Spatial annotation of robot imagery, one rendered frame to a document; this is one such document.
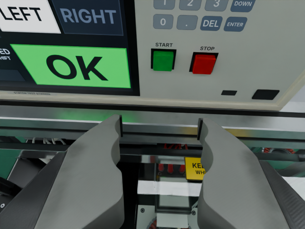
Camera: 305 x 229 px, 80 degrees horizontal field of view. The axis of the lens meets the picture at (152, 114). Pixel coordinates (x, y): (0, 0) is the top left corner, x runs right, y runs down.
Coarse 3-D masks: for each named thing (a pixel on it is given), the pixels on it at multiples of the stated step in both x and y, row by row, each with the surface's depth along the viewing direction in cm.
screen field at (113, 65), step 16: (16, 48) 17; (32, 48) 17; (48, 48) 17; (64, 48) 17; (80, 48) 17; (96, 48) 16; (112, 48) 16; (32, 64) 18; (48, 64) 18; (64, 64) 18; (80, 64) 18; (96, 64) 18; (112, 64) 18; (48, 80) 20; (64, 80) 20; (80, 80) 20; (96, 80) 20; (112, 80) 20; (128, 80) 19
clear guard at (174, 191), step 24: (144, 144) 25; (168, 144) 25; (192, 144) 25; (144, 168) 23; (168, 168) 23; (288, 168) 23; (144, 192) 21; (168, 192) 21; (192, 192) 21; (144, 216) 20; (168, 216) 20; (192, 216) 20
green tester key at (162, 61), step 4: (156, 52) 16; (160, 52) 16; (164, 52) 16; (168, 52) 16; (172, 52) 16; (156, 56) 16; (160, 56) 16; (164, 56) 16; (168, 56) 16; (172, 56) 16; (156, 60) 17; (160, 60) 17; (164, 60) 17; (168, 60) 17; (172, 60) 17; (156, 64) 17; (160, 64) 17; (164, 64) 17; (168, 64) 17; (156, 68) 17; (160, 68) 17; (164, 68) 17; (168, 68) 17
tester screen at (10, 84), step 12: (120, 0) 13; (0, 36) 16; (12, 36) 16; (24, 36) 16; (36, 36) 16; (48, 36) 16; (60, 36) 16; (72, 36) 16; (84, 36) 16; (96, 36) 16; (108, 36) 16; (120, 36) 15; (0, 48) 17; (12, 48) 17; (0, 60) 18; (12, 60) 18; (24, 72) 19; (0, 84) 21; (12, 84) 21; (24, 84) 21; (36, 84) 21
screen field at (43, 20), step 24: (0, 0) 14; (24, 0) 14; (48, 0) 13; (72, 0) 13; (96, 0) 13; (0, 24) 15; (24, 24) 15; (48, 24) 15; (72, 24) 15; (96, 24) 15; (120, 24) 15
